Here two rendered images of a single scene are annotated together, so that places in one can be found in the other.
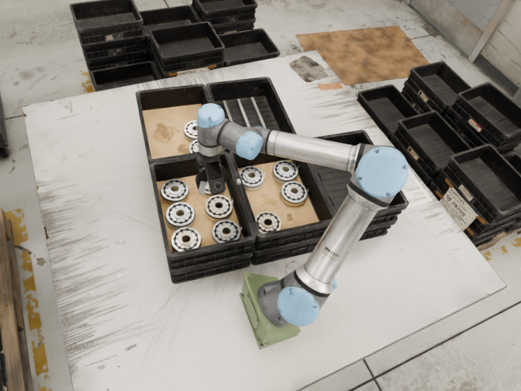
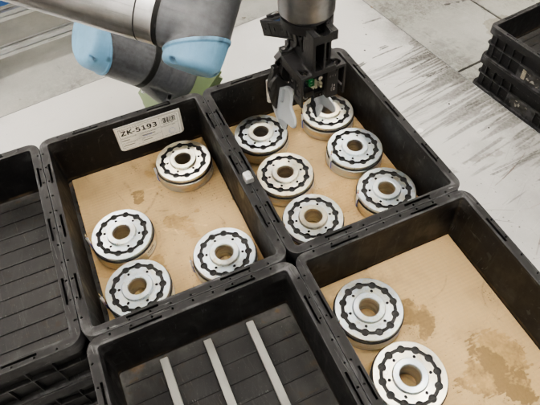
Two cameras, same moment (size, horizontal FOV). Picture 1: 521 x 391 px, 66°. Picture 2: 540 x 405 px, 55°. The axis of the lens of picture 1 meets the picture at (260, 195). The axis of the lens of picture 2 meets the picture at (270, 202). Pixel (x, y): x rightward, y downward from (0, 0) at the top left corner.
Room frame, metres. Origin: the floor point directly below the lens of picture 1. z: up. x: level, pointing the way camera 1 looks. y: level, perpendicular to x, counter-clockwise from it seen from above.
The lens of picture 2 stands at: (1.42, 0.17, 1.57)
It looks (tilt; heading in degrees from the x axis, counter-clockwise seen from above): 53 degrees down; 185
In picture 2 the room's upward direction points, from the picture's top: 4 degrees counter-clockwise
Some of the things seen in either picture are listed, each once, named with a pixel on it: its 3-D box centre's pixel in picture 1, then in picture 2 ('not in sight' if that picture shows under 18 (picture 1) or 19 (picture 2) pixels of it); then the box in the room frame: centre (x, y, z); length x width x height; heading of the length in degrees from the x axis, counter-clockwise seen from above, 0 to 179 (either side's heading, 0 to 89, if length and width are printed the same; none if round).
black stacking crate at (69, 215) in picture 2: (277, 194); (160, 216); (0.92, -0.07, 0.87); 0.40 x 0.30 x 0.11; 26
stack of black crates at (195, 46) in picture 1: (188, 68); not in sight; (2.17, 0.63, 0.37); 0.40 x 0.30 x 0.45; 123
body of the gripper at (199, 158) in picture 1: (208, 159); (308, 52); (0.81, 0.18, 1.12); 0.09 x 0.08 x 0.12; 29
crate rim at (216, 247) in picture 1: (200, 200); (320, 138); (0.79, 0.20, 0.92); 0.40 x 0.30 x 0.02; 26
